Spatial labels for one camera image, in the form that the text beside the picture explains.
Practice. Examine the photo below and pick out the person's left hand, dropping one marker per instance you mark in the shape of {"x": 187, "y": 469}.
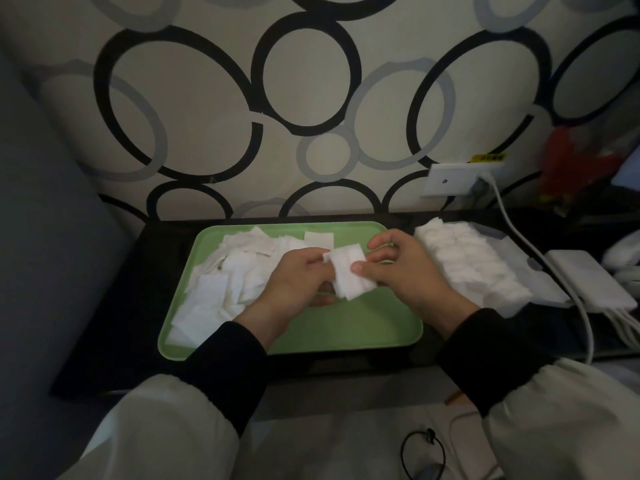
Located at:
{"x": 290, "y": 289}

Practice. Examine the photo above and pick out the person's right hand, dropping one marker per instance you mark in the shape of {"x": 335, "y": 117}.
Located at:
{"x": 415, "y": 274}

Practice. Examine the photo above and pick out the green plastic tray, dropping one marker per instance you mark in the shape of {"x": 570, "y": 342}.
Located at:
{"x": 380, "y": 324}

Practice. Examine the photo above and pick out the pile of white cotton pads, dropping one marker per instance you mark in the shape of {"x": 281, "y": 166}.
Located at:
{"x": 215, "y": 294}

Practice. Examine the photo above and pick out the clear plastic box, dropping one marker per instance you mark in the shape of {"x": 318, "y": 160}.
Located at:
{"x": 510, "y": 312}

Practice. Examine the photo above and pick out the person's left forearm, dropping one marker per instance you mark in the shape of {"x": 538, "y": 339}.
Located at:
{"x": 185, "y": 399}

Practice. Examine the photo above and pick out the person's right forearm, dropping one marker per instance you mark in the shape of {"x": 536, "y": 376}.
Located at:
{"x": 530, "y": 394}

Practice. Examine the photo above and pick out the orange flat piece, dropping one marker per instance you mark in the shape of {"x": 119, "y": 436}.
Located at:
{"x": 454, "y": 397}

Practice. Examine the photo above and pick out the yellow warning sticker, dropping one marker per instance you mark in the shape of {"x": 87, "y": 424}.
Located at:
{"x": 489, "y": 158}

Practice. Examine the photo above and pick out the white power bank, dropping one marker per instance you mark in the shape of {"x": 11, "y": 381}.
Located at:
{"x": 590, "y": 279}

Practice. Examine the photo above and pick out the red decoration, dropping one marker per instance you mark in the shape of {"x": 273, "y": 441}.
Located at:
{"x": 565, "y": 164}

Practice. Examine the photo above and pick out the white neck fan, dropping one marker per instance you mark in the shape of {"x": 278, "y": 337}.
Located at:
{"x": 622, "y": 254}

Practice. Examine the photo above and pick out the blue curtain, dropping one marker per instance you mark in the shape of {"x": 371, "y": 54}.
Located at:
{"x": 629, "y": 169}

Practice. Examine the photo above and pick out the grey upholstered sofa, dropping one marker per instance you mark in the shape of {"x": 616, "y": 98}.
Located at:
{"x": 45, "y": 269}

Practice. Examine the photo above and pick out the white wall socket plate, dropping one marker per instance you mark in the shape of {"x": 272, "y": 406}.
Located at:
{"x": 445, "y": 180}

